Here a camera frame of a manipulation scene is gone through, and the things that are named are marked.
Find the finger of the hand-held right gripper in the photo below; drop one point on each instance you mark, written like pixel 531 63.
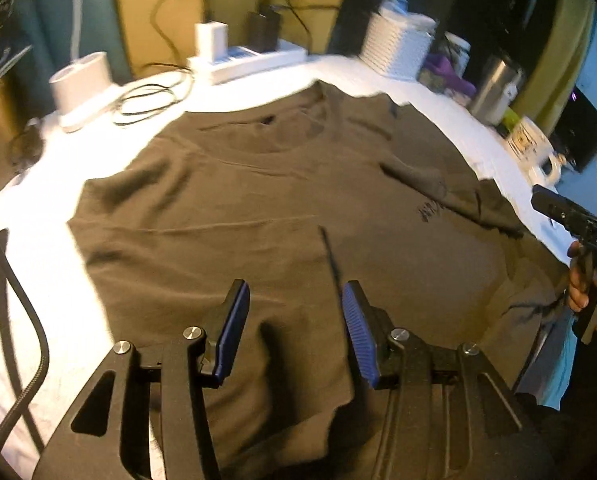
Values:
pixel 553 207

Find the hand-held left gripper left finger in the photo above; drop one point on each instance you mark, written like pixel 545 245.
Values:
pixel 233 330

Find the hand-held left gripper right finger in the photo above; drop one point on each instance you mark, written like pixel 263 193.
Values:
pixel 361 335

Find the brown printed t-shirt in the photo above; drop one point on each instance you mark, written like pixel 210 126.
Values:
pixel 278 200

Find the person's right hand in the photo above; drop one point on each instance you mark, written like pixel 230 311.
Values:
pixel 575 285

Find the dark electronic device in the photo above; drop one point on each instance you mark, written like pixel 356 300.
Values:
pixel 578 125

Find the white printed mug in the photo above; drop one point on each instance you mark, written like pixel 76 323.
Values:
pixel 528 145

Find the yellow green container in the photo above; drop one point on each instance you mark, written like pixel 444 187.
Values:
pixel 511 120

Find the steel tumbler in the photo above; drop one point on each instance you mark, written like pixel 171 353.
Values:
pixel 493 90

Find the narrow yellow curtain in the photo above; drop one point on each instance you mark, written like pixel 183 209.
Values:
pixel 573 35

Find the purple cloth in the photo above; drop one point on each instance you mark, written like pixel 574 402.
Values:
pixel 448 77

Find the dark patterned pouch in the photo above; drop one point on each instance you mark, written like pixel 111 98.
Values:
pixel 431 80

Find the jar with white lid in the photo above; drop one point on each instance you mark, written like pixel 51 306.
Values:
pixel 456 50

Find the white woven basket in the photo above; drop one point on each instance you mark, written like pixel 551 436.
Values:
pixel 393 45

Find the white blue packet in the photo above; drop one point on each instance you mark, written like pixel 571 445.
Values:
pixel 398 5

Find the white power strip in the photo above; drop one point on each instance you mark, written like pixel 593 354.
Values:
pixel 258 60

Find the white desk lamp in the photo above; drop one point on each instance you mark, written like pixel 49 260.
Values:
pixel 78 85

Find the white charger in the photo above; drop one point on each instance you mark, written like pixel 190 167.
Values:
pixel 211 40

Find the black charger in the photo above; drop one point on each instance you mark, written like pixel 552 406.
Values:
pixel 264 30

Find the wide yellow curtain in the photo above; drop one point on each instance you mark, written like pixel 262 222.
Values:
pixel 143 10

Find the teal curtain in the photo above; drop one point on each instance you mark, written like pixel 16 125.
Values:
pixel 43 10

